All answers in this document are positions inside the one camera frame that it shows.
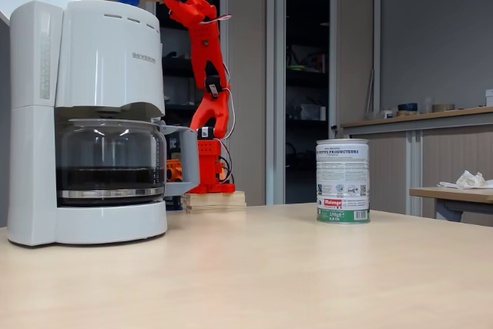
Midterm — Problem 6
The grey tambour door cabinet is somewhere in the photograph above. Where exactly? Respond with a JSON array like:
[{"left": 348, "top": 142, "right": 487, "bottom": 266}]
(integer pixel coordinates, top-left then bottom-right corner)
[
  {"left": 275, "top": 0, "right": 382, "bottom": 206},
  {"left": 92, "top": 0, "right": 277, "bottom": 206}
]

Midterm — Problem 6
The ground coffee tin can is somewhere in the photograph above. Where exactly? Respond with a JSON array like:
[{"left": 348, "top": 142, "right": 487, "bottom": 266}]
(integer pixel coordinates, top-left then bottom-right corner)
[{"left": 316, "top": 138, "right": 371, "bottom": 224}]

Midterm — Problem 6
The orange printed clamp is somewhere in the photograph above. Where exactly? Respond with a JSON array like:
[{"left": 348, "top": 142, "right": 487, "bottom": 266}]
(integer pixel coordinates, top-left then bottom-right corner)
[{"left": 166, "top": 158, "right": 184, "bottom": 183}]

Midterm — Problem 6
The glass carafe grey handle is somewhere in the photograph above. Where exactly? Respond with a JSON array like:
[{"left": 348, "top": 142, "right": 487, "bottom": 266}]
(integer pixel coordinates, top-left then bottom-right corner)
[{"left": 55, "top": 119, "right": 201, "bottom": 206}]

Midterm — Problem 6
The low cabinet wooden top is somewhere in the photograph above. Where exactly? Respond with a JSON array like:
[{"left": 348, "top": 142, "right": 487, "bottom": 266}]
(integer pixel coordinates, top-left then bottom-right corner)
[{"left": 340, "top": 106, "right": 493, "bottom": 227}]

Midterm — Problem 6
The pale storage box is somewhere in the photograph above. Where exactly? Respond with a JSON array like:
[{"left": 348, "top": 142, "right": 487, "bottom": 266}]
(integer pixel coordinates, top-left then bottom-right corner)
[{"left": 300, "top": 103, "right": 327, "bottom": 122}]

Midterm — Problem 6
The white drip coffee maker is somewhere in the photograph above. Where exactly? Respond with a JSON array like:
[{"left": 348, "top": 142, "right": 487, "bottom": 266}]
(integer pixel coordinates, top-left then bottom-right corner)
[{"left": 0, "top": 0, "right": 169, "bottom": 247}]

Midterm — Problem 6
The small wooden side table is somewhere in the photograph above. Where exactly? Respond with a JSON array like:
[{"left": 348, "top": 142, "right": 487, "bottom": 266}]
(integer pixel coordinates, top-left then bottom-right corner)
[{"left": 408, "top": 186, "right": 493, "bottom": 223}]

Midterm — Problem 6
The wooden base block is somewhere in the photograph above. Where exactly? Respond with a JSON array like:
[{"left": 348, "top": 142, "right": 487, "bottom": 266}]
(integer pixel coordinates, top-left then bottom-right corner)
[{"left": 180, "top": 190, "right": 247, "bottom": 214}]

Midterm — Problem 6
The grey leaning tube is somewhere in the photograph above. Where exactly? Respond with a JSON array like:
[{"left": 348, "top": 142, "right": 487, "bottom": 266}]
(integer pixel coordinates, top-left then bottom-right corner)
[{"left": 364, "top": 69, "right": 376, "bottom": 114}]

